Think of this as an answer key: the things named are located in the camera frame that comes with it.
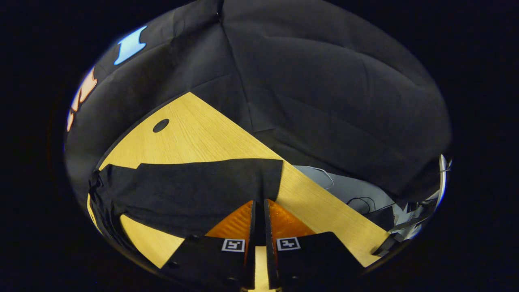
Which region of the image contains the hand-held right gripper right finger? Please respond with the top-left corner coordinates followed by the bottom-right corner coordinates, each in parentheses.
top-left (264, 199), bottom-right (365, 290)

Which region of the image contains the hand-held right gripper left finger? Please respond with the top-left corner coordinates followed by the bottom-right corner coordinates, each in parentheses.
top-left (162, 200), bottom-right (257, 290)

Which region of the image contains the black shirt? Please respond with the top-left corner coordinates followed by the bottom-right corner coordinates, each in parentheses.
top-left (88, 158), bottom-right (284, 250)

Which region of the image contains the black backdrop cloth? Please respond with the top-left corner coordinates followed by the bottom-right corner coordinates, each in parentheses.
top-left (64, 0), bottom-right (453, 203)

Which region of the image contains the thin white cable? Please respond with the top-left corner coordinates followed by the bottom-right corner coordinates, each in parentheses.
top-left (306, 165), bottom-right (335, 190)

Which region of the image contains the thin black cable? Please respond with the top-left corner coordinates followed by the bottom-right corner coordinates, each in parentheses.
top-left (347, 196), bottom-right (396, 215)

